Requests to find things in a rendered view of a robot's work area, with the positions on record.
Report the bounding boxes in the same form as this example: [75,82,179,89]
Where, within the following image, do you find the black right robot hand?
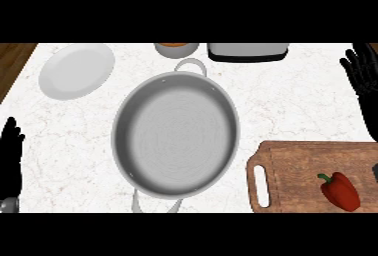
[339,42,378,143]

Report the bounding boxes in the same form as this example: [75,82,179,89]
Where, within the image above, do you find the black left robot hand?
[0,116,27,200]

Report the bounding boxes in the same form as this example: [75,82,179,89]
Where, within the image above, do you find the brown wooden cutting board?
[246,140,378,214]

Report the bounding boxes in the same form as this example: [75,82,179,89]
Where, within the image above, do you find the large grey metal pot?
[111,57,243,214]

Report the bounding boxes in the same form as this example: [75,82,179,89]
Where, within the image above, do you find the red bell pepper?
[317,171,362,213]

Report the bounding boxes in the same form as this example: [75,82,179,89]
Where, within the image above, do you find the grey and black toaster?
[206,42,292,64]

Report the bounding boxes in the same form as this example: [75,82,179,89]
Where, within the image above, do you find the white oval plate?
[38,43,117,101]

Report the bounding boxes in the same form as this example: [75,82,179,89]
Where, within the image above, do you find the grey cup with orange content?
[154,42,201,60]

